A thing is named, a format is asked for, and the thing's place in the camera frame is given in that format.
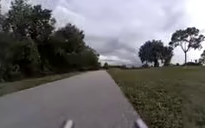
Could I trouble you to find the grass verge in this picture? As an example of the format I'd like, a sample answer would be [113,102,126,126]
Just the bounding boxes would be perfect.
[0,69,91,100]

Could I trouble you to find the grass field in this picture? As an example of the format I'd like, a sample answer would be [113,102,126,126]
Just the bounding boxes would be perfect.
[106,65,205,128]

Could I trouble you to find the row of dark trees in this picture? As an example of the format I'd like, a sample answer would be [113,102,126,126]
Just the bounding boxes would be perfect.
[0,0,102,84]

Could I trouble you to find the broad dark tree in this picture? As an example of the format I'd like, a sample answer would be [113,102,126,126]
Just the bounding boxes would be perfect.
[138,39,175,68]

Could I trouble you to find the grey asphalt path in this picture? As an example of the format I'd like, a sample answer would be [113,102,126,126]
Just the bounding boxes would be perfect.
[0,69,145,128]

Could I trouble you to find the tall thin-trunked tree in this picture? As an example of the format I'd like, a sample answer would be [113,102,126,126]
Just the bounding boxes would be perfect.
[169,26,205,66]

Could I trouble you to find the robot's own part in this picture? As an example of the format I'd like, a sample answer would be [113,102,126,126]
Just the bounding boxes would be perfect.
[135,118,148,128]
[63,119,74,128]

